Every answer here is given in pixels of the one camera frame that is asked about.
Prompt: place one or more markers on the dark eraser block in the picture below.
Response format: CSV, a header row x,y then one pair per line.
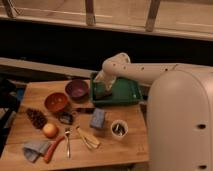
x,y
100,95

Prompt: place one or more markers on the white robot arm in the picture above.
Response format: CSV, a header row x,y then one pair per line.
x,y
179,110

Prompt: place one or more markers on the grey folded cloth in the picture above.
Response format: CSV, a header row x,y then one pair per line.
x,y
32,150

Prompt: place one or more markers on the silver fork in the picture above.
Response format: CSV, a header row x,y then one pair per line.
x,y
67,135

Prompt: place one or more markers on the small dark metal clip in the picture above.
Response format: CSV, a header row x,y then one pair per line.
x,y
66,118

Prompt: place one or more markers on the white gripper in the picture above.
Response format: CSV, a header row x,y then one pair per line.
x,y
107,79

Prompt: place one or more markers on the beige wooden tongs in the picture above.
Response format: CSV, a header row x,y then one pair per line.
x,y
89,140

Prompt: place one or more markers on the brown pine cone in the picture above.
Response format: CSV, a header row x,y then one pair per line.
x,y
37,118

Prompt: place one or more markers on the green plastic bin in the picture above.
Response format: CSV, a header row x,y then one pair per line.
x,y
123,92

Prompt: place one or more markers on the black-handled knife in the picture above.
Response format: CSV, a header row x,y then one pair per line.
x,y
85,110

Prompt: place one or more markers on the purple bowl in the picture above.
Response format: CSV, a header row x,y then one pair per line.
x,y
77,89

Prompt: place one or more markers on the wooden cutting board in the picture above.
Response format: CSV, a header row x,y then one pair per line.
x,y
133,148

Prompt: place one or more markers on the orange-red bowl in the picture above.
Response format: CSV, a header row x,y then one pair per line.
x,y
56,102

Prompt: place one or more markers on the orange apple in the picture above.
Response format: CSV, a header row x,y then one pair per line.
x,y
50,130

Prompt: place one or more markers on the blue-grey sponge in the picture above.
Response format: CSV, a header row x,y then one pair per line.
x,y
97,119

